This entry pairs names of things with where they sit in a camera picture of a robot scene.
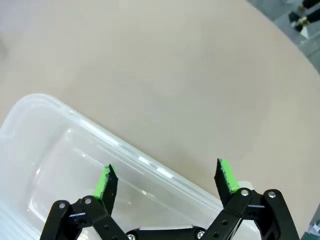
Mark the large clear plastic container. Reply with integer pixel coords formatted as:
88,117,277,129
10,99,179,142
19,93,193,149
0,93,261,240

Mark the black stand foot brass fitting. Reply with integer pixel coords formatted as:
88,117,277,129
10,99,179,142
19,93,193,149
288,10,320,29

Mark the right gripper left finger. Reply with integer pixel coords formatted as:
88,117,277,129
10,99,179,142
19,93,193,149
39,163,129,240

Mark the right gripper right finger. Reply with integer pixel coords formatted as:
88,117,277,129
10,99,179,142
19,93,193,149
201,158,301,240

